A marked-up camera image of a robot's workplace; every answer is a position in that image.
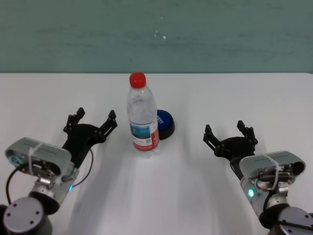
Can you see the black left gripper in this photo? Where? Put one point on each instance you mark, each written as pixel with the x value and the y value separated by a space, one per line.
pixel 80 139

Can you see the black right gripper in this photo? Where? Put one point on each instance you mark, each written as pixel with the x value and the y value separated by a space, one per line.
pixel 237 147

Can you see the clear water bottle red cap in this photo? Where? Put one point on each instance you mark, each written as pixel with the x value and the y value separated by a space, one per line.
pixel 143 117

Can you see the blue push button black base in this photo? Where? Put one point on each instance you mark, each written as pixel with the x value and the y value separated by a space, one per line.
pixel 165 122

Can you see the white zip tie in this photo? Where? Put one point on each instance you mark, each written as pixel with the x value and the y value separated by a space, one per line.
pixel 30 159
pixel 276 171

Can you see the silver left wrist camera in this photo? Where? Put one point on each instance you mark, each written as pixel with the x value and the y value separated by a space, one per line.
pixel 51 151

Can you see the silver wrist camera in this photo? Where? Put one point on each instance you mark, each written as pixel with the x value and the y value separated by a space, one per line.
pixel 288 159
pixel 51 151

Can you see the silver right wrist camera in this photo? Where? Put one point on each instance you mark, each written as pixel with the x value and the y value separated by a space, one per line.
pixel 288 159

